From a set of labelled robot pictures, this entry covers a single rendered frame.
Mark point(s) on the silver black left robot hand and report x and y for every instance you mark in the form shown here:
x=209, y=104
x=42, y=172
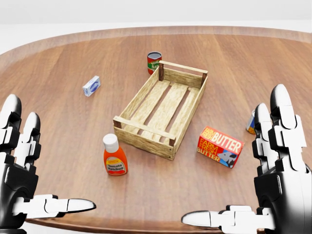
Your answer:
x=18, y=181

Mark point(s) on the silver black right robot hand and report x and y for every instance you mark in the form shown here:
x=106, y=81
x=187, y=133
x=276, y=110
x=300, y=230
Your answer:
x=282, y=185

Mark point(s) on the red butter box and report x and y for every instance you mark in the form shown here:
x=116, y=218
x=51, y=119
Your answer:
x=220, y=146

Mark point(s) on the wooden slat tray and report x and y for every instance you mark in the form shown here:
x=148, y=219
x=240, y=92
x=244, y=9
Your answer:
x=162, y=111

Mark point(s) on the blue yellow tin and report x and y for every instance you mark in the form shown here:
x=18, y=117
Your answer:
x=250, y=123

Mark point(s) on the orange ketchup bottle white cap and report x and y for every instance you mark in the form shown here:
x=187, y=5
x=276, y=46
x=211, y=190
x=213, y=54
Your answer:
x=114, y=157

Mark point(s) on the small white blue box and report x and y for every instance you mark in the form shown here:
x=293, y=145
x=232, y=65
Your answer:
x=91, y=86

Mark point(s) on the red green tomato sauce tin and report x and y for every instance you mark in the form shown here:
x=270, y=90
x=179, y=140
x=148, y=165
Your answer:
x=153, y=62

